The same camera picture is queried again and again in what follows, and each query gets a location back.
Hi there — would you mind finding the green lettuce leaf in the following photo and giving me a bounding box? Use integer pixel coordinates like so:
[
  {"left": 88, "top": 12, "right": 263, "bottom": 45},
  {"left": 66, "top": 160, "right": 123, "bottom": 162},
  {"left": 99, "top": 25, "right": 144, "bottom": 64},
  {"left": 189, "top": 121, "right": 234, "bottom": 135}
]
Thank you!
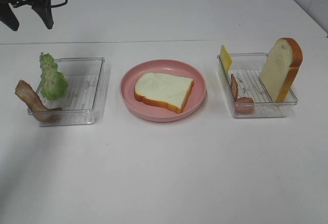
[{"left": 39, "top": 52, "right": 68, "bottom": 100}]

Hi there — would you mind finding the brown bacon strip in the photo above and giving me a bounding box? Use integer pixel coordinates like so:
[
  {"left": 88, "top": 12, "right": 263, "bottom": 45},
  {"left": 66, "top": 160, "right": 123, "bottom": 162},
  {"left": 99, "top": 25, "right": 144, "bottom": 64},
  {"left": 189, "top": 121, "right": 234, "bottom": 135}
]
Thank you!
[{"left": 15, "top": 80, "right": 62, "bottom": 123}]

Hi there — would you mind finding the bread slice from tray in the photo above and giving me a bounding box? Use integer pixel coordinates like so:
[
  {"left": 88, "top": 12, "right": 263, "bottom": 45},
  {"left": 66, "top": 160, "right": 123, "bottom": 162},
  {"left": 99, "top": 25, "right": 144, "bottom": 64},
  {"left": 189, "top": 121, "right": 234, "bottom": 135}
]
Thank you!
[{"left": 134, "top": 72, "right": 194, "bottom": 114}]

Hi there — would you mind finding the yellow cheese slice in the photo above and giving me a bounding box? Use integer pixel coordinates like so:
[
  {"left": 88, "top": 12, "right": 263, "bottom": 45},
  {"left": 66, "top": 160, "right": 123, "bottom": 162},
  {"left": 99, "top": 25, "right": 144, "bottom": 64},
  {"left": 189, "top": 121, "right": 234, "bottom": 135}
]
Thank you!
[{"left": 219, "top": 45, "right": 233, "bottom": 75}]

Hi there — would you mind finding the pink bacon strip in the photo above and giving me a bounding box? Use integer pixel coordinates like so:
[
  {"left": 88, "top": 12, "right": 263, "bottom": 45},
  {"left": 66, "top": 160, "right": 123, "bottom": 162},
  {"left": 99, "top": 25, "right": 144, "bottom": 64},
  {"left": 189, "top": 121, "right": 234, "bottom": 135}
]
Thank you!
[{"left": 230, "top": 74, "right": 254, "bottom": 114}]

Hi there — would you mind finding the clear left plastic tray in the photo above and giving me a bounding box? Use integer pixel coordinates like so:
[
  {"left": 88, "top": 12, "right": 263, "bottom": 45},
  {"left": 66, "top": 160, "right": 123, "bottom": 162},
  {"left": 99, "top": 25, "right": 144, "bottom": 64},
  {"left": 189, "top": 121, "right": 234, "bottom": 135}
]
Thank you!
[{"left": 27, "top": 57, "right": 111, "bottom": 127}]

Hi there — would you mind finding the clear plastic tray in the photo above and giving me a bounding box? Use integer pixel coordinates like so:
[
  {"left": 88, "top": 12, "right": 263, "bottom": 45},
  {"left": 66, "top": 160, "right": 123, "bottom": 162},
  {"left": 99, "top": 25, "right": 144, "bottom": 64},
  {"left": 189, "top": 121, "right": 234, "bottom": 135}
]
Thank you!
[
  {"left": 27, "top": 57, "right": 111, "bottom": 127},
  {"left": 217, "top": 53, "right": 298, "bottom": 118}
]

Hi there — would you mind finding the pink round plate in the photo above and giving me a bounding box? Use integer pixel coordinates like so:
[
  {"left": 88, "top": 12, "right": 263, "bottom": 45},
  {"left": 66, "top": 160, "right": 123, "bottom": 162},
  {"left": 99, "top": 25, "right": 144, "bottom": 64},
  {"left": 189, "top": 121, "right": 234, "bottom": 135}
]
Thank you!
[{"left": 120, "top": 59, "right": 207, "bottom": 122}]

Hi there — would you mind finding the clear right plastic tray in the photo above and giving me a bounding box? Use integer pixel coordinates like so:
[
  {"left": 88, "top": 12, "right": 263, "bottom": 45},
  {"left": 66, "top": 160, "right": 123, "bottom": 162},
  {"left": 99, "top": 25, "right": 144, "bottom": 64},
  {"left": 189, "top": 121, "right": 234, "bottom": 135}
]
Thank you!
[{"left": 217, "top": 53, "right": 298, "bottom": 118}]

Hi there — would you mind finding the bread slice in right tray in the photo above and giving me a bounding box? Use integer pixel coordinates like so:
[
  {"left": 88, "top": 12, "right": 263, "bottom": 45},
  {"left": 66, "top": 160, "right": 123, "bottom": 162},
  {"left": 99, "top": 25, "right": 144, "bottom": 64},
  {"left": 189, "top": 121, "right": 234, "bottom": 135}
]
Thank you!
[{"left": 259, "top": 37, "right": 303, "bottom": 103}]

